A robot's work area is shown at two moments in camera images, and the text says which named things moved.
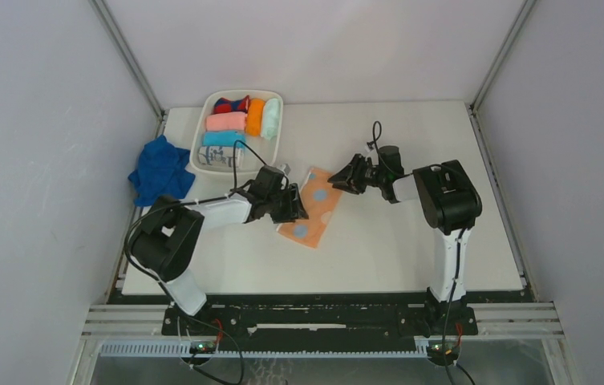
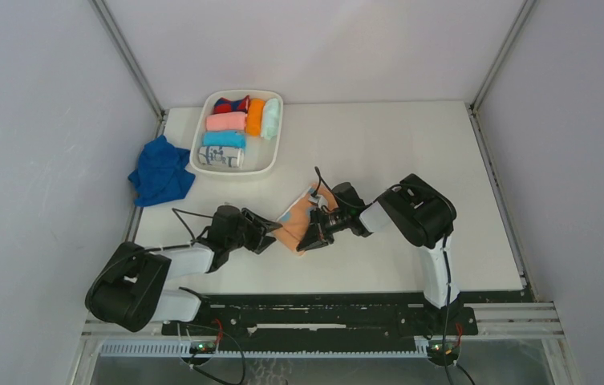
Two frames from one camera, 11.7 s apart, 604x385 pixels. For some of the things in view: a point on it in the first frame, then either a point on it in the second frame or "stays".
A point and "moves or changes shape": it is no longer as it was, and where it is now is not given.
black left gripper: [294, 209] to [257, 227]
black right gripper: [350, 177] to [318, 233]
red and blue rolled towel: [222, 105] stays
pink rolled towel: [226, 121] stays
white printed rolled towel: [221, 156] stays
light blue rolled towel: [223, 138] stays
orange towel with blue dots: [318, 199] moves or changes shape
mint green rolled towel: [272, 118] stays
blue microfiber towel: [161, 172] stays
